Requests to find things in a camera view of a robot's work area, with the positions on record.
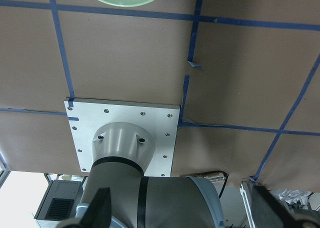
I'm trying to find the grey control box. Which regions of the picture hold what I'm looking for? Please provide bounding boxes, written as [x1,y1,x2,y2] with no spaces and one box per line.
[34,179,83,221]

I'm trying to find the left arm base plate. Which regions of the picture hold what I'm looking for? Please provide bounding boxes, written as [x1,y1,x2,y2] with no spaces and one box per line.
[64,98,180,178]

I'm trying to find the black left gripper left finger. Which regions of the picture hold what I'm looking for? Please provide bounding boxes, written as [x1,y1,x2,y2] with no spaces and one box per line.
[79,187,112,228]

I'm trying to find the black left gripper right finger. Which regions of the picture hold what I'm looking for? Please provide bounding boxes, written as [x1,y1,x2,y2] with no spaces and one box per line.
[251,186,297,228]

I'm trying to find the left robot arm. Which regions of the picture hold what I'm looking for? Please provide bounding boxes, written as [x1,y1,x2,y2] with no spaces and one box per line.
[76,122,225,228]

